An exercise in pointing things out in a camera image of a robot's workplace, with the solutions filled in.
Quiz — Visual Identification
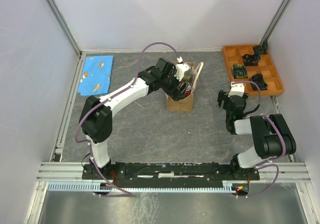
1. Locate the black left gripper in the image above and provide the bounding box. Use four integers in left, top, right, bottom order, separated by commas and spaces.
160, 69, 189, 102

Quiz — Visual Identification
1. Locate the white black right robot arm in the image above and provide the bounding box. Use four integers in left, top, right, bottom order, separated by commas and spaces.
217, 90, 297, 179

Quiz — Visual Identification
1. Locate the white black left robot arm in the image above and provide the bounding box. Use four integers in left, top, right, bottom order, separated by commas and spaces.
77, 58, 194, 179

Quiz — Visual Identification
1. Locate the red soda can right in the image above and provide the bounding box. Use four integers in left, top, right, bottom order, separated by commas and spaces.
184, 84, 192, 98

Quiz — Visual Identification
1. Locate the blue green rolled sock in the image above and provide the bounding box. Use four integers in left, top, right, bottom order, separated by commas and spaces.
231, 64, 248, 79

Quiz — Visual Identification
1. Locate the orange wooden compartment tray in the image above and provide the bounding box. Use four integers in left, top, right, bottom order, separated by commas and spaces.
222, 45, 285, 96

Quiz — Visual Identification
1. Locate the black rolled sock upper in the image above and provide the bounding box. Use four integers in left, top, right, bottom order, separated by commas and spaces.
242, 46, 267, 66

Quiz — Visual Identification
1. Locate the dark rolled sock top corner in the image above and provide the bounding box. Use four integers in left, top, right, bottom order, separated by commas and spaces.
261, 40, 268, 50

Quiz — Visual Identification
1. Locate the blue cartoon print cloth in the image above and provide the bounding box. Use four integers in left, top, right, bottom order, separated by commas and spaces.
77, 55, 114, 96

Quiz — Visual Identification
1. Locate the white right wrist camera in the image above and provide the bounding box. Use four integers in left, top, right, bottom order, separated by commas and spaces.
228, 82, 245, 97

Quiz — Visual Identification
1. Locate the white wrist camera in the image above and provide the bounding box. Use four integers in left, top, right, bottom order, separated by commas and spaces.
228, 82, 245, 97
174, 57, 191, 81

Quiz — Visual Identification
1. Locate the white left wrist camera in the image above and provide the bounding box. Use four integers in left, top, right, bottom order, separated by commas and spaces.
174, 57, 191, 81

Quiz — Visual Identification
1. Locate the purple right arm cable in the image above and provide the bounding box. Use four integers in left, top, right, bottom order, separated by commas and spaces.
231, 80, 287, 198

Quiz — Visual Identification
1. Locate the blue slotted cable duct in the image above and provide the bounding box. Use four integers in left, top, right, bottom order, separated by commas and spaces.
46, 181, 237, 192

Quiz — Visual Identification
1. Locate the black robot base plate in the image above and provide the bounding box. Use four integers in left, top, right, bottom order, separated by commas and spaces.
81, 161, 261, 188

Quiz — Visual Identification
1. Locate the aluminium frame rail left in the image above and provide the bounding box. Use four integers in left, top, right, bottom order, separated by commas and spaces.
45, 0, 84, 162

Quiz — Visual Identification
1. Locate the aluminium frame rail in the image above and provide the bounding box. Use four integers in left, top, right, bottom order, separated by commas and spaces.
38, 162, 311, 183
45, 0, 84, 162

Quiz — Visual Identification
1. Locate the aluminium frame post right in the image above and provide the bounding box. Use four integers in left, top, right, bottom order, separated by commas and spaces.
259, 0, 292, 44

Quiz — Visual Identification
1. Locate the aluminium frame rail front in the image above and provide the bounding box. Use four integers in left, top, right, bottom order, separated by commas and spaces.
38, 162, 311, 183

